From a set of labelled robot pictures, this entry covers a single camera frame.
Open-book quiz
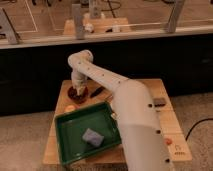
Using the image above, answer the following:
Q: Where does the left grey metal post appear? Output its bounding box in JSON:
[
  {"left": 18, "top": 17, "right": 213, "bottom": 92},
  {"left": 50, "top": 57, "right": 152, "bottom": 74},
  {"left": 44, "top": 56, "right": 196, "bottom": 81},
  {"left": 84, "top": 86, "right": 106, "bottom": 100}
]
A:
[{"left": 0, "top": 8, "right": 19, "bottom": 45}]

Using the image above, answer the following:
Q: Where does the right grey metal post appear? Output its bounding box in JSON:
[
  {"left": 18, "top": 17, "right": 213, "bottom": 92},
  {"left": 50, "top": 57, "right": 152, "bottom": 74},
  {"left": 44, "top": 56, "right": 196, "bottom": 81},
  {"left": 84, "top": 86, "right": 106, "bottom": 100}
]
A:
[{"left": 165, "top": 0, "right": 185, "bottom": 33}]

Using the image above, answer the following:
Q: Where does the green plastic tray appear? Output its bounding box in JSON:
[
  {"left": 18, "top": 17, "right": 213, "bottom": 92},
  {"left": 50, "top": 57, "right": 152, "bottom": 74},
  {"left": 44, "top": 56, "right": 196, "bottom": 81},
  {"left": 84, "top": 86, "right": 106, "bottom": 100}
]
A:
[{"left": 55, "top": 102, "right": 121, "bottom": 165}]

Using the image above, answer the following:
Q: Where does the small orange round fruit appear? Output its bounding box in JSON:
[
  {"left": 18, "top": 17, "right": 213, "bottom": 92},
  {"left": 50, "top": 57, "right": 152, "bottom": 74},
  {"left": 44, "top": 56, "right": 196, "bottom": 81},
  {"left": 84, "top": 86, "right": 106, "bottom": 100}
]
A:
[{"left": 64, "top": 105, "right": 76, "bottom": 112}]

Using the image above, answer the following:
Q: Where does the grey blue sponge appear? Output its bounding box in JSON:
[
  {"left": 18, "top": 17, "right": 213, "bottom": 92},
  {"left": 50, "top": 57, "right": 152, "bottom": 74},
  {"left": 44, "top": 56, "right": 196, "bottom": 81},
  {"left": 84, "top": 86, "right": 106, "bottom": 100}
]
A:
[{"left": 82, "top": 128, "right": 104, "bottom": 147}]

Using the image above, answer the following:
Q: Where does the dark grapes bunch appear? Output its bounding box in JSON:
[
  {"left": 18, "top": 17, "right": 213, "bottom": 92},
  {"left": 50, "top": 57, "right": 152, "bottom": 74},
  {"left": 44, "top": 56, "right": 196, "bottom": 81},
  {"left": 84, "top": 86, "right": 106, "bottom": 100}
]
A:
[{"left": 74, "top": 94, "right": 86, "bottom": 101}]

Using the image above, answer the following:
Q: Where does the grey metal post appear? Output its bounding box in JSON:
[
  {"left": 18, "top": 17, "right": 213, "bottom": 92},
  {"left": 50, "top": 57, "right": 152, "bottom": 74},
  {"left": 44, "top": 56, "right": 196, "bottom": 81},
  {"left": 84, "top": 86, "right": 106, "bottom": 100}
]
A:
[
  {"left": 0, "top": 8, "right": 19, "bottom": 45},
  {"left": 165, "top": 0, "right": 185, "bottom": 33},
  {"left": 72, "top": 4, "right": 84, "bottom": 40}
]

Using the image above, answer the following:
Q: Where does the orange carrot toy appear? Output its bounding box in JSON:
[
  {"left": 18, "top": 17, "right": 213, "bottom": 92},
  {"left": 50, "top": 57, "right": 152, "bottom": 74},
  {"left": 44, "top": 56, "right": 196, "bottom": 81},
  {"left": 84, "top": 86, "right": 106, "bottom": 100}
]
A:
[{"left": 165, "top": 138, "right": 173, "bottom": 145}]

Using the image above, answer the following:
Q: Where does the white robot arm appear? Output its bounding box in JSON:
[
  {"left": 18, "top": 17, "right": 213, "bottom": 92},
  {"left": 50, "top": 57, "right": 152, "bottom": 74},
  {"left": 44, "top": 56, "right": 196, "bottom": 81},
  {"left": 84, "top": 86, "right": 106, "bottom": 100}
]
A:
[{"left": 68, "top": 50, "right": 173, "bottom": 171}]

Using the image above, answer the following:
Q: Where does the middle grey metal post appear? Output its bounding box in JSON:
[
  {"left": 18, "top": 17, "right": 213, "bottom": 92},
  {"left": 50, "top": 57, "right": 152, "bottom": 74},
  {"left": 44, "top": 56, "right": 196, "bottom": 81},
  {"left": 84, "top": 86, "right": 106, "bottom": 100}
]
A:
[{"left": 72, "top": 4, "right": 84, "bottom": 40}]

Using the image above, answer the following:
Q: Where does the black power cable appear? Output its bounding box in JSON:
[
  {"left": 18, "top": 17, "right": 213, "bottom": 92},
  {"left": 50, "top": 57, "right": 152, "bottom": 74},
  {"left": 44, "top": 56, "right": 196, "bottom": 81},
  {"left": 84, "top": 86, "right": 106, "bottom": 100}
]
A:
[{"left": 185, "top": 117, "right": 213, "bottom": 141}]

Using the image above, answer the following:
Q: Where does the dark red bowl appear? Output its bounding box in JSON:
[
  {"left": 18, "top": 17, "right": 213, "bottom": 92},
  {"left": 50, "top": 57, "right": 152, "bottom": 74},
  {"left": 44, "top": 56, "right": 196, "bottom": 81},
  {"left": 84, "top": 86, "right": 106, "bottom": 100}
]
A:
[{"left": 68, "top": 87, "right": 88, "bottom": 104}]

